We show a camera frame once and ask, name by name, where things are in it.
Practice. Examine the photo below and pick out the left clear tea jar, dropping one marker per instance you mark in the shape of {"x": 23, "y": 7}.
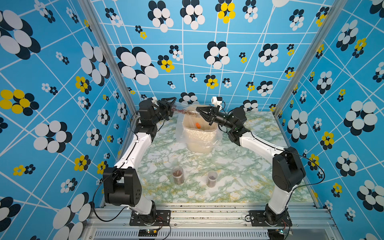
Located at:
{"x": 178, "y": 175}

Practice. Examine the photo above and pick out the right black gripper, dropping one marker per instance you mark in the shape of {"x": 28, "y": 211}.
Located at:
{"x": 214, "y": 115}

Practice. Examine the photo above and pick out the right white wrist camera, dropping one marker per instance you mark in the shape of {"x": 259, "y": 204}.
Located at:
{"x": 217, "y": 102}

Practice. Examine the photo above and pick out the clear plastic bin liner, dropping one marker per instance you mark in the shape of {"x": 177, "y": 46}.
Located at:
{"x": 192, "y": 132}

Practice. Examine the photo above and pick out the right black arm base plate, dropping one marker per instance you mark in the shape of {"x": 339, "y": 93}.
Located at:
{"x": 270, "y": 219}

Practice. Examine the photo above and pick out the aluminium front rail frame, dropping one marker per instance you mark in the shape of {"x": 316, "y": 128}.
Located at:
{"x": 219, "y": 222}

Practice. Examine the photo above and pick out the green circuit board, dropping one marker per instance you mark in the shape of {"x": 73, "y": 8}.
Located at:
{"x": 276, "y": 235}
{"x": 148, "y": 233}

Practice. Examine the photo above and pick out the aluminium corner post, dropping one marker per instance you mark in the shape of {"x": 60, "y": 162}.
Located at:
{"x": 90, "y": 15}
{"x": 320, "y": 36}

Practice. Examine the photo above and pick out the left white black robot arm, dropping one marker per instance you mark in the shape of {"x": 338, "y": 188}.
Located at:
{"x": 121, "y": 183}

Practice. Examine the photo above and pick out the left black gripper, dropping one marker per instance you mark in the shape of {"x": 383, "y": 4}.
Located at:
{"x": 166, "y": 107}

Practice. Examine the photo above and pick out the middle small tea jar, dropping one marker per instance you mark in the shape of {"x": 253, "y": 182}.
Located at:
{"x": 212, "y": 179}

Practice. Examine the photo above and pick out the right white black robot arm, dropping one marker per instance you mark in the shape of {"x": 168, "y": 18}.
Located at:
{"x": 287, "y": 167}

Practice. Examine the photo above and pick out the right green circuit board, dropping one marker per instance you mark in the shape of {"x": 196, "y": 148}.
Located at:
{"x": 276, "y": 235}

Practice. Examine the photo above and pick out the left aluminium corner post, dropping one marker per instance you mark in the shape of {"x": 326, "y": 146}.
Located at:
{"x": 90, "y": 15}

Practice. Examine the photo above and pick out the cream plastic trash bin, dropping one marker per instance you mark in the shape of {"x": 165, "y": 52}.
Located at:
{"x": 200, "y": 132}

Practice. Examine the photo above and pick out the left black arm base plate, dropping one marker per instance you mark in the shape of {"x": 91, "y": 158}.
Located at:
{"x": 160, "y": 218}

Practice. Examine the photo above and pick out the left green circuit board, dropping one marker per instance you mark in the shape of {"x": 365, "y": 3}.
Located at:
{"x": 148, "y": 233}

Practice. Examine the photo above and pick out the right aluminium corner post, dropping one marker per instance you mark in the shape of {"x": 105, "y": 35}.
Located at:
{"x": 320, "y": 36}

